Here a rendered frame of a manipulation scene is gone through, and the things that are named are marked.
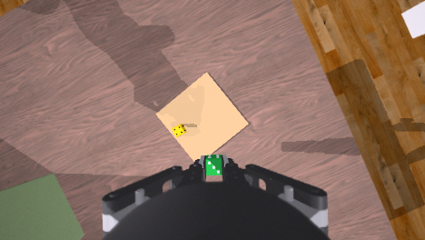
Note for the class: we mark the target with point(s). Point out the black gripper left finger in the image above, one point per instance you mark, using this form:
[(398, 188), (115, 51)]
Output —
[(119, 203)]

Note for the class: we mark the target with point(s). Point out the green die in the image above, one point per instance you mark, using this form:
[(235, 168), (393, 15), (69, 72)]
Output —
[(213, 165)]

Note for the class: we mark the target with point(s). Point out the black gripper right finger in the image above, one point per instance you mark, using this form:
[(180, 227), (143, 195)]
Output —
[(310, 200)]

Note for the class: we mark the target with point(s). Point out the yellow die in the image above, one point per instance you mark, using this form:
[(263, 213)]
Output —
[(179, 130)]

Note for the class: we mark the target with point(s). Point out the beige square mat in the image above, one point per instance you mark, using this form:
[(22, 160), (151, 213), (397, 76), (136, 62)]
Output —
[(208, 116)]

